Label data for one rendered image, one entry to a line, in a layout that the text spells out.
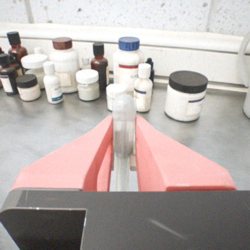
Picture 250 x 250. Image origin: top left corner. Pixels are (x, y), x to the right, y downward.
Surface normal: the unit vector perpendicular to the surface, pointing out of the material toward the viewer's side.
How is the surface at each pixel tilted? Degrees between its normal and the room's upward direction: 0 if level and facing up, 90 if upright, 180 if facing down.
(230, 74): 90
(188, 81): 0
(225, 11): 90
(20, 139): 0
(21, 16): 90
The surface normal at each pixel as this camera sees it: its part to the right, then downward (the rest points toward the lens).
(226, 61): -0.22, 0.58
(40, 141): 0.01, -0.81
